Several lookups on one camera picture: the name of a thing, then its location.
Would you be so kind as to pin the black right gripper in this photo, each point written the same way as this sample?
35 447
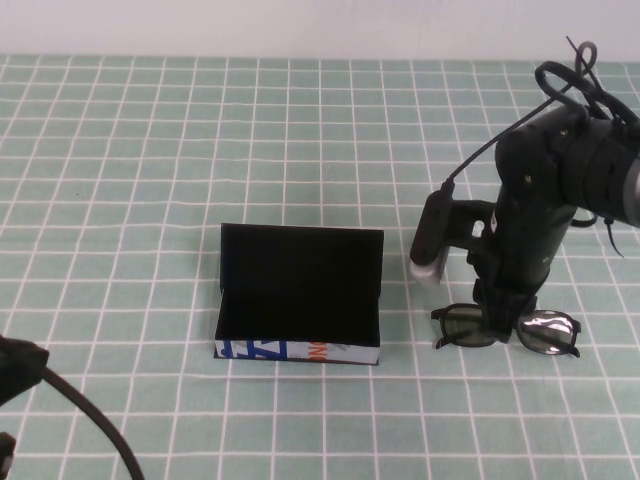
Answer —
525 250

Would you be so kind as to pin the black framed glasses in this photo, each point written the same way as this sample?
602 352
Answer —
462 332

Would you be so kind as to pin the black printed glasses case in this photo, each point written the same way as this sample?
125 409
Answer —
300 280

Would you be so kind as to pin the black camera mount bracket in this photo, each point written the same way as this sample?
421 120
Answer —
467 220

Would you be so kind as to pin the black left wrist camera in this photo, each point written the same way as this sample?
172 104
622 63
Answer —
20 367

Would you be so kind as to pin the green checked tablecloth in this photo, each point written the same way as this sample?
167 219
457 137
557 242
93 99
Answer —
200 150

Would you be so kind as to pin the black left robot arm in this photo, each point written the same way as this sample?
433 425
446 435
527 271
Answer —
6 452

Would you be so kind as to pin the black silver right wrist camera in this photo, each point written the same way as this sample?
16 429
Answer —
430 235

